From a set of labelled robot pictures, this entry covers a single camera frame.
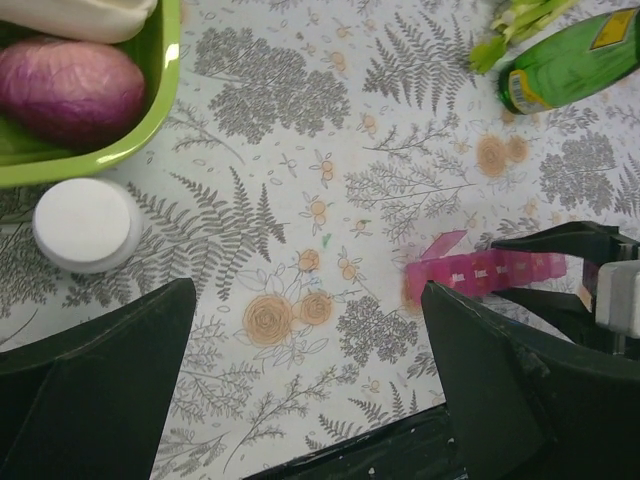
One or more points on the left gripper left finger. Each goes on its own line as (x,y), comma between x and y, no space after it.
(91,402)

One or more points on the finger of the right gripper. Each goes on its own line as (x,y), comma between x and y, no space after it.
(587,240)
(563,311)

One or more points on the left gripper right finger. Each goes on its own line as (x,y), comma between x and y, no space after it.
(527,405)

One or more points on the pink weekly pill organizer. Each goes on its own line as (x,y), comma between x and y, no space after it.
(479,273)

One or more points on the white pill bottle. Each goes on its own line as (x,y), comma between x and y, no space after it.
(87,225)

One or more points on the green glass bottle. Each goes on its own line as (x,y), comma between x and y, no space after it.
(572,64)

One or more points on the celery stalk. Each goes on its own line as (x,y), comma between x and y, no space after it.
(514,23)

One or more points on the green plastic tray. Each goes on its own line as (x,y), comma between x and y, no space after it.
(27,160)

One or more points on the floral table mat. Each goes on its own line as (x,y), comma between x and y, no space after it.
(313,150)

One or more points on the purple onion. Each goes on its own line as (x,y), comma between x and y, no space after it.
(78,95)

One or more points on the green napa cabbage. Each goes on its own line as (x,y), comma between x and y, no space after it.
(107,22)

